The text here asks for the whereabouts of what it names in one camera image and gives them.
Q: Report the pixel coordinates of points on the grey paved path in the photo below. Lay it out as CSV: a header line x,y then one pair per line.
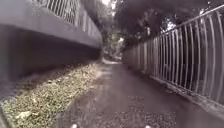
x,y
130,103

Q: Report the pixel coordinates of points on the trees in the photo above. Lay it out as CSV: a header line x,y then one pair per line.
x,y
146,20

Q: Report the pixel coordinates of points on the leaf-covered ground strip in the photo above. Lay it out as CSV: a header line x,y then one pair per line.
x,y
50,96

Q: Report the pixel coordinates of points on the robot's own part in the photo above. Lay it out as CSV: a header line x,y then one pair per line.
x,y
147,126
74,126

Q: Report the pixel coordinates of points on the metal railing beside path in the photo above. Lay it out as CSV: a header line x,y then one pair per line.
x,y
186,60

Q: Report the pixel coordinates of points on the concrete kerb under railing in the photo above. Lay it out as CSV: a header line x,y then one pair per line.
x,y
196,98

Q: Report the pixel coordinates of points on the metal railing on wall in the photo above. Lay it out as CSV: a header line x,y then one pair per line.
x,y
70,11

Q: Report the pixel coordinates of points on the grey concrete wall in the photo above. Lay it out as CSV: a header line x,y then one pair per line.
x,y
43,43

